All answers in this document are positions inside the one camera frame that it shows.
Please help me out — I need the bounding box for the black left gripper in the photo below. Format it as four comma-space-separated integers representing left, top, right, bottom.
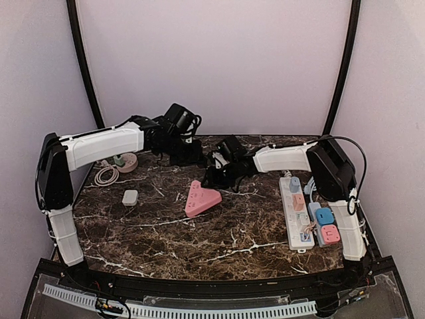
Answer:
157, 133, 205, 166

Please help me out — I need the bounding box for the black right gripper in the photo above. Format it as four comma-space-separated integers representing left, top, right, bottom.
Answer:
205, 160, 242, 190

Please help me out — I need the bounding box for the pink triangular power strip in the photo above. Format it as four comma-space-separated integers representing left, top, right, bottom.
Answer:
185, 180, 222, 218

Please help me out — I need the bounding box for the blue charger block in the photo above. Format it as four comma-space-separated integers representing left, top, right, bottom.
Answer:
289, 177, 300, 193

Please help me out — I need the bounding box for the white square plug adapter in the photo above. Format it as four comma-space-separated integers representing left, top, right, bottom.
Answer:
122, 189, 139, 207

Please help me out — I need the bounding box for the pink charger block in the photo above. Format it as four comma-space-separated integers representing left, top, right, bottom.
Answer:
292, 194, 305, 211

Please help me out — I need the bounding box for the white charger with cable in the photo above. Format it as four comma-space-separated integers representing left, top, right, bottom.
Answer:
299, 214, 316, 241

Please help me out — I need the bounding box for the long white power strip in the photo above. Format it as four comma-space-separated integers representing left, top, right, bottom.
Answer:
279, 177, 315, 253

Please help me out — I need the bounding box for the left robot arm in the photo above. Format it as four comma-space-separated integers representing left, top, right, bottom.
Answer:
35, 112, 203, 290

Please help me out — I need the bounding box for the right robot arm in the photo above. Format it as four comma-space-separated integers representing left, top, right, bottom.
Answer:
201, 136, 367, 261

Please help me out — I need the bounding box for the round pink power socket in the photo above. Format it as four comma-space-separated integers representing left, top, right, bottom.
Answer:
116, 153, 138, 173

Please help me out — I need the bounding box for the green charger plug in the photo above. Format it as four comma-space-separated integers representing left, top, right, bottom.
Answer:
114, 155, 126, 167

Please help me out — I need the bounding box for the grey-blue short power strip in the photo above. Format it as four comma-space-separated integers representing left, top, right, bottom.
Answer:
307, 202, 336, 248

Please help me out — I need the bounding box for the blue square adapter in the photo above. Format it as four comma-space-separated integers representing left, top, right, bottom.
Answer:
315, 207, 334, 226

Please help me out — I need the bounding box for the pink square adapter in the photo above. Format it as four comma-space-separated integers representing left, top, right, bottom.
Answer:
321, 224, 341, 245

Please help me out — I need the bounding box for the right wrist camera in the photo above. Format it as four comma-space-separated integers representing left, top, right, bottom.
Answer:
216, 135, 248, 162

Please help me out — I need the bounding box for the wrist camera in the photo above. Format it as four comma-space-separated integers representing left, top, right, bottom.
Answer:
216, 135, 248, 162
164, 103, 202, 136

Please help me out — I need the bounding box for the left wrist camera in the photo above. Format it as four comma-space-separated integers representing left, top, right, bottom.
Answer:
164, 103, 202, 136

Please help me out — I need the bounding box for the beige coiled cord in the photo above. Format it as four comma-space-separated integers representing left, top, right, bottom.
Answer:
94, 160, 120, 187

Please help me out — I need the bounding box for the white slotted cable duct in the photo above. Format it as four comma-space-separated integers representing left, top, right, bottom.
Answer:
42, 284, 317, 318

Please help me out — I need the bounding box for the black front frame rail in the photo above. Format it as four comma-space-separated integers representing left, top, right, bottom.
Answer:
36, 257, 394, 300

